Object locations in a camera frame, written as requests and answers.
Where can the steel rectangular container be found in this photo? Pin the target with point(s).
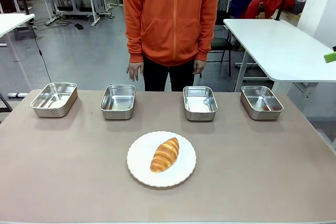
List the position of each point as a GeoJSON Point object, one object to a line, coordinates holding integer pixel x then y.
{"type": "Point", "coordinates": [261, 102]}
{"type": "Point", "coordinates": [200, 102]}
{"type": "Point", "coordinates": [118, 101]}
{"type": "Point", "coordinates": [53, 99]}

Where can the golden croissant bread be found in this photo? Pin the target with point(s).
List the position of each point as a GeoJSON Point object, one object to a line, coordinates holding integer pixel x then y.
{"type": "Point", "coordinates": [165, 155]}

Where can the person's left hand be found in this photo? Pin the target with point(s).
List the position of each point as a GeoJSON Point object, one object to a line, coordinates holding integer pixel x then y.
{"type": "Point", "coordinates": [198, 66]}

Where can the person's right hand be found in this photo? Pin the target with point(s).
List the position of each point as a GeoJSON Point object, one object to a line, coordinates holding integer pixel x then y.
{"type": "Point", "coordinates": [135, 70]}

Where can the white side table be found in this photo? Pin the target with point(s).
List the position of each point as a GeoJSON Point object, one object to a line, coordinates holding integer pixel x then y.
{"type": "Point", "coordinates": [283, 48]}

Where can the black folding chair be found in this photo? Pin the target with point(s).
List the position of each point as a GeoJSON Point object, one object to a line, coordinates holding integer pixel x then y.
{"type": "Point", "coordinates": [221, 43]}

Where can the orange zip hoodie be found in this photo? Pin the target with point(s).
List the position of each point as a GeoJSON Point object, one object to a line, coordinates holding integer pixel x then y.
{"type": "Point", "coordinates": [168, 11]}

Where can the black trousers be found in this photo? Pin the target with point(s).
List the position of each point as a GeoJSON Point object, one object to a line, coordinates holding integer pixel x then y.
{"type": "Point", "coordinates": [162, 77]}

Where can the white scalloped plate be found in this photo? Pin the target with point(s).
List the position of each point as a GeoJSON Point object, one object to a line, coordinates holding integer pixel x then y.
{"type": "Point", "coordinates": [141, 166]}

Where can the white power strip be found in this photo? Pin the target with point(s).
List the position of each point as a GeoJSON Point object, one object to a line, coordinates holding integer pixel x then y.
{"type": "Point", "coordinates": [17, 94]}

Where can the white desk with pole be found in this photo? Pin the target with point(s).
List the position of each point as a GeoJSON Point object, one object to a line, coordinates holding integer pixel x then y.
{"type": "Point", "coordinates": [10, 24]}

